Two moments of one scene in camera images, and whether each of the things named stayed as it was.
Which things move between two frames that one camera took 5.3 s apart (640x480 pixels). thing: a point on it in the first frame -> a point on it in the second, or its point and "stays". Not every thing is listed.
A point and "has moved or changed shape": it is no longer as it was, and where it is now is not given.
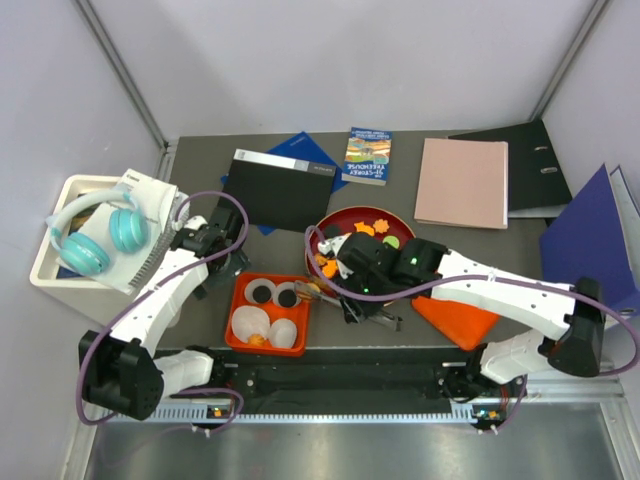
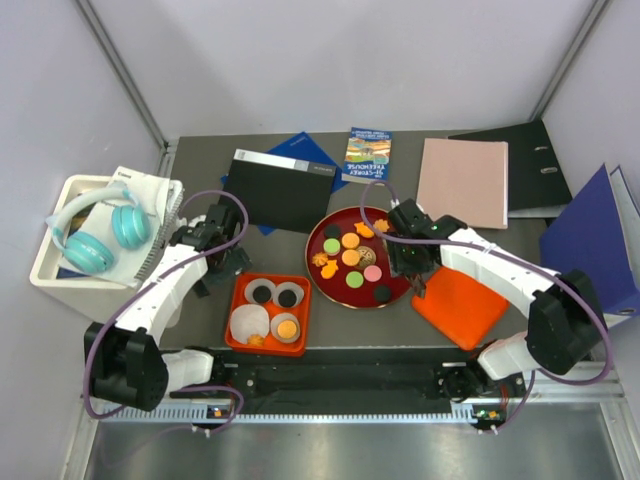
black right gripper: (353, 311) -> (401, 266)
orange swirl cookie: (256, 339) stays
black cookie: (261, 294) stays
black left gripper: (237, 263) stays
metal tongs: (312, 291) has moved or changed shape
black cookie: (287, 298) stays
